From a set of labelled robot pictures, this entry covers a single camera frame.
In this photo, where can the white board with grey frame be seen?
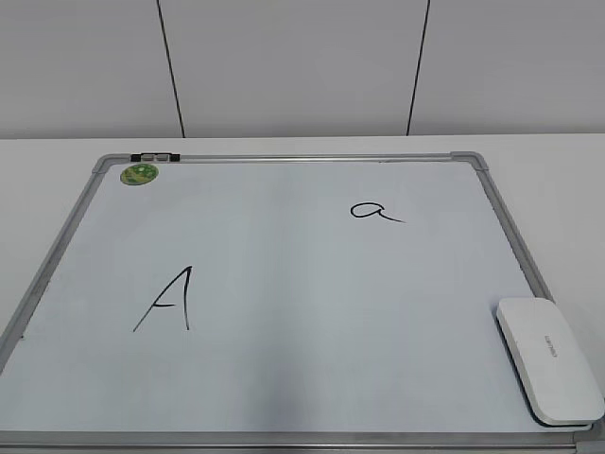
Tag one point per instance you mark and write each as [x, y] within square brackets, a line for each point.
[259, 304]

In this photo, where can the white board eraser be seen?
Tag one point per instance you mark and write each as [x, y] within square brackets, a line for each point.
[557, 379]

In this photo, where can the round green magnet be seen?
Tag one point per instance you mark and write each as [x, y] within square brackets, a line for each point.
[139, 174]

